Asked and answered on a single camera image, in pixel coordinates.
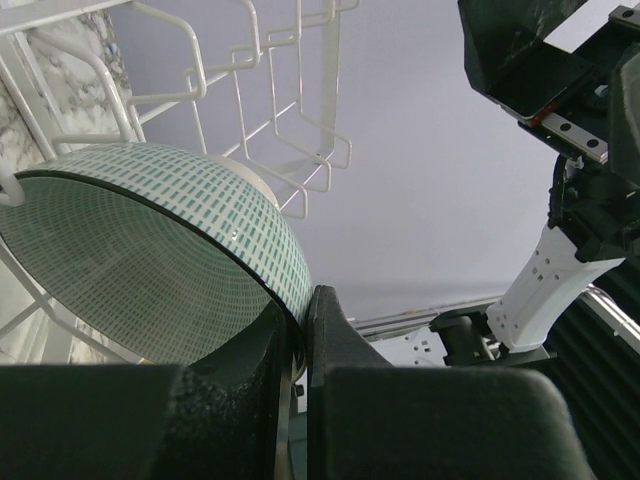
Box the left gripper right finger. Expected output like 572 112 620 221
305 285 593 479

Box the teal ceramic bowl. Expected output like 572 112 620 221
1 143 313 364

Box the white wire dish rack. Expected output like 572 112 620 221
0 0 362 366

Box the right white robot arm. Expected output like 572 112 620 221
374 1 639 479

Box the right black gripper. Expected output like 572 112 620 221
457 0 639 260

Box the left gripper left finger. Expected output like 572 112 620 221
1 304 291 479

